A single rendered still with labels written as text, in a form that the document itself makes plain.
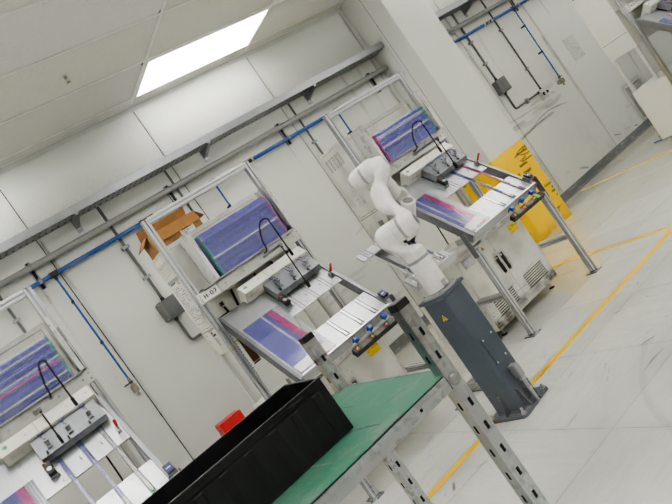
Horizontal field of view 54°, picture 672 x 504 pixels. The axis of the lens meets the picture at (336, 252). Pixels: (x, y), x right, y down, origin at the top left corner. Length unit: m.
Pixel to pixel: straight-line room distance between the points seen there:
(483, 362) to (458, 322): 0.23
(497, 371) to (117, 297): 3.03
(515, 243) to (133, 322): 2.86
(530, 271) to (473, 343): 1.62
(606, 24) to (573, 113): 1.37
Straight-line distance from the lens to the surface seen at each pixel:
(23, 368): 3.60
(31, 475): 3.51
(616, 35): 7.30
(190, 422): 5.22
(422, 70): 6.50
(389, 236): 3.19
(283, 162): 5.92
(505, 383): 3.31
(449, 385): 1.17
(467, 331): 3.22
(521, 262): 4.73
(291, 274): 3.88
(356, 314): 3.66
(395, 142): 4.61
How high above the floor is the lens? 1.28
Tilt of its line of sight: 2 degrees down
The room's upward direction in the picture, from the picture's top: 35 degrees counter-clockwise
